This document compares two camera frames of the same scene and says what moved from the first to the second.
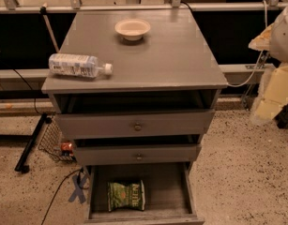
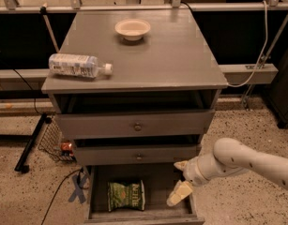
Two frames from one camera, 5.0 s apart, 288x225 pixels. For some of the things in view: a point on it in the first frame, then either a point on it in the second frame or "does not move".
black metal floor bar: (21, 165) does not move
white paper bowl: (132, 29) does not move
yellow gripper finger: (262, 42) → (181, 190)
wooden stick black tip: (43, 10) does not move
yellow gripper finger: (279, 91) → (181, 164)
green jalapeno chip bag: (120, 196) does not move
